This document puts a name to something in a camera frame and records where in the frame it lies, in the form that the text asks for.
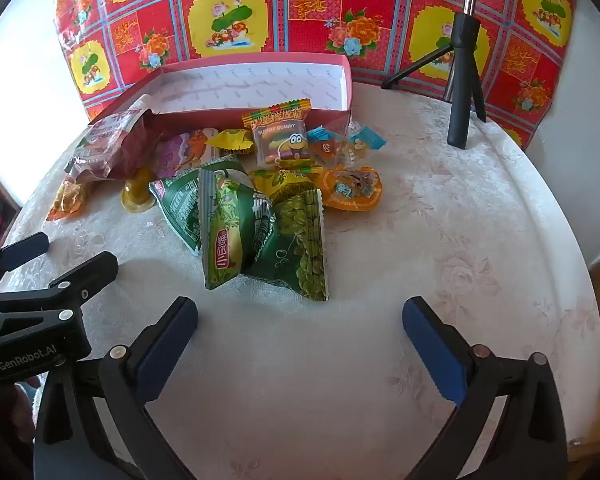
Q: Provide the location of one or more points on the blue-ended clear candy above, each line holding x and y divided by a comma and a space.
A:
325, 147
362, 145

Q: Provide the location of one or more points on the burger gummy packet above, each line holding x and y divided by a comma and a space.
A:
280, 140

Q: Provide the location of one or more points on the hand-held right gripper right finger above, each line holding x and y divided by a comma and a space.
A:
435, 355

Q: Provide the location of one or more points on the yellow jelly cup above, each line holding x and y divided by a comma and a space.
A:
137, 192

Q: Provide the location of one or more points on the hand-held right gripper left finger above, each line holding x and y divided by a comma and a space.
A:
165, 347

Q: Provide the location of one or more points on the yellow candy packet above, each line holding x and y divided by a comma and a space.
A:
285, 180
232, 140

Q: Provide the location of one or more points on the shallow pink box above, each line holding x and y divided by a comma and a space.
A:
255, 85

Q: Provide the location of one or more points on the red floral printed sheet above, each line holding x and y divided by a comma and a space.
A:
280, 10

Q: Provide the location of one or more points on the dark green snack packet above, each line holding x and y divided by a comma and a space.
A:
177, 205

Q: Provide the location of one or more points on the purple snack packet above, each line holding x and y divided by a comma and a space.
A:
180, 152

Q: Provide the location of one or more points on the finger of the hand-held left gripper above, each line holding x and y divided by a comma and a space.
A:
95, 267
22, 252

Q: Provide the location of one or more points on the small clear orange candy packet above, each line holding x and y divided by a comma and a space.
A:
67, 200

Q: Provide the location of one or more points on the orange jelly cup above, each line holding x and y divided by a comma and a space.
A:
352, 187

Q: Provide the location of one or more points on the red white snack bag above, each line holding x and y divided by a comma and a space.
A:
115, 145

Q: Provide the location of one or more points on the green packet with red label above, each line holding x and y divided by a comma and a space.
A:
225, 230

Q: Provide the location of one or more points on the green pea snack packet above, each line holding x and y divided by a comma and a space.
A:
300, 245

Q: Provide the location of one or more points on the black tripod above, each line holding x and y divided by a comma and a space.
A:
460, 85

